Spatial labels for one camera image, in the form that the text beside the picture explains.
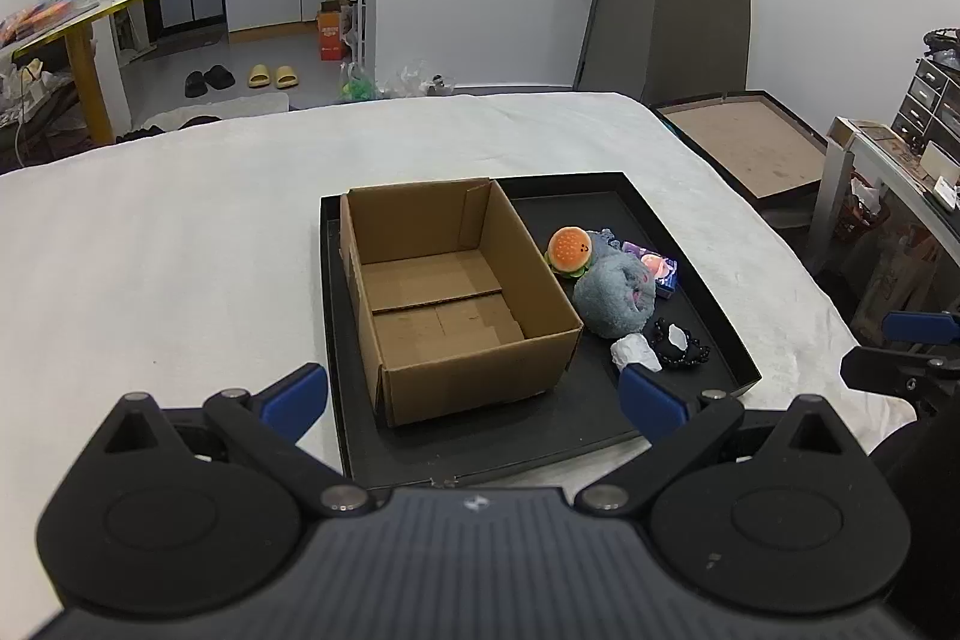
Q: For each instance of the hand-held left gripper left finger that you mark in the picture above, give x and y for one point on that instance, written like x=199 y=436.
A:
x=296 y=398

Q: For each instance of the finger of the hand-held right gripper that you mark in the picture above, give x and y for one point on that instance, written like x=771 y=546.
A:
x=900 y=370
x=926 y=326

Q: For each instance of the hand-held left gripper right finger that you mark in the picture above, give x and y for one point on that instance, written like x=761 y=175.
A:
x=649 y=404

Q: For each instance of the white tissue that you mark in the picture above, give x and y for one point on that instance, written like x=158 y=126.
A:
x=634 y=351

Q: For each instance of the grey-blue fluffy plush toy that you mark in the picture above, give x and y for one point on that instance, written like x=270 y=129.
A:
x=611 y=299

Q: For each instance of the black tray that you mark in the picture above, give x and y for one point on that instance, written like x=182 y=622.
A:
x=525 y=437

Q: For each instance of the brown cardboard box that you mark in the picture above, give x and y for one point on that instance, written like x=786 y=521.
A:
x=442 y=317

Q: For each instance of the burger plush toy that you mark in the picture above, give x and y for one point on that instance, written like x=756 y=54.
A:
x=570 y=248

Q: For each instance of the brown paper bag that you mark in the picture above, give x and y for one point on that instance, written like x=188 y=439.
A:
x=900 y=287

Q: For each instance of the red basket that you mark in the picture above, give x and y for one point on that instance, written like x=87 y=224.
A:
x=862 y=209

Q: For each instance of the white desk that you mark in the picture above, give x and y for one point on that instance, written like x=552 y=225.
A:
x=885 y=160

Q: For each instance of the grey drawer unit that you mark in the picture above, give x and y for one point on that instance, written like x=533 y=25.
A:
x=926 y=100

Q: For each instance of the black-framed brown board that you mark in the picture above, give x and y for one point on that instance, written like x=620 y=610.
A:
x=742 y=145

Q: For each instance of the white floor mat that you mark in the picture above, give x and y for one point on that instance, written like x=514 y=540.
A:
x=225 y=108

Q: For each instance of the yellow slipper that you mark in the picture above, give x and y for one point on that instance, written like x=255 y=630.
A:
x=259 y=76
x=286 y=78

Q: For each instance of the black slipper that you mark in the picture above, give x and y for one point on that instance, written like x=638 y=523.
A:
x=220 y=77
x=195 y=84

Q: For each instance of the crumpled clear plastic bags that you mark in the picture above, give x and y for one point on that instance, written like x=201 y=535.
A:
x=416 y=81

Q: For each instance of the orange cardboard box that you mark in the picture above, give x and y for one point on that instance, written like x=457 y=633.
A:
x=330 y=33

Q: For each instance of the grey leaning panel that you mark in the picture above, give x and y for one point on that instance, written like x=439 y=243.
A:
x=697 y=33

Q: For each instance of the yellow round table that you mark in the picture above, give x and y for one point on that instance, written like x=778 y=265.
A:
x=82 y=63

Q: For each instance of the colourful items pile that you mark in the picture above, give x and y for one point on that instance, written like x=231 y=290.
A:
x=37 y=18

